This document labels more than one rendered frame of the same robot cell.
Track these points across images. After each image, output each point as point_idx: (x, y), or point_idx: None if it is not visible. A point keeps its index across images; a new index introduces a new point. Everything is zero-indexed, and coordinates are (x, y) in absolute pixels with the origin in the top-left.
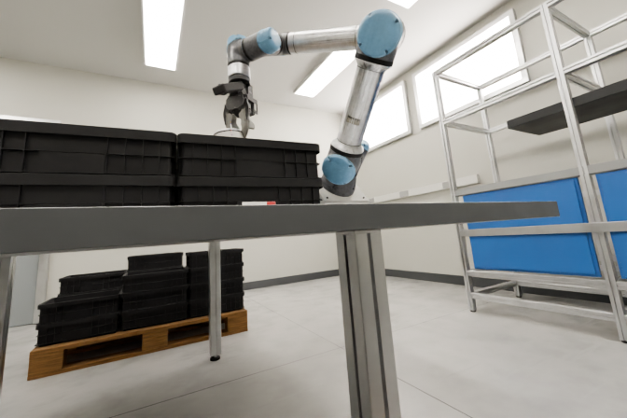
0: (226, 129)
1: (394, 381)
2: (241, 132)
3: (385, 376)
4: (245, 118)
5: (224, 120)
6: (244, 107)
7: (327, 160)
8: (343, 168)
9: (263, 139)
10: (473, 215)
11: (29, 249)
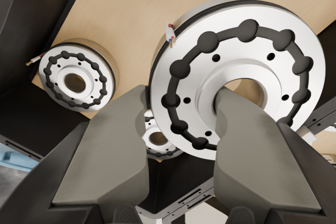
0: (198, 19)
1: None
2: (148, 84)
3: None
4: (89, 127)
5: (309, 147)
6: (47, 207)
7: (16, 152)
8: (4, 145)
9: None
10: None
11: None
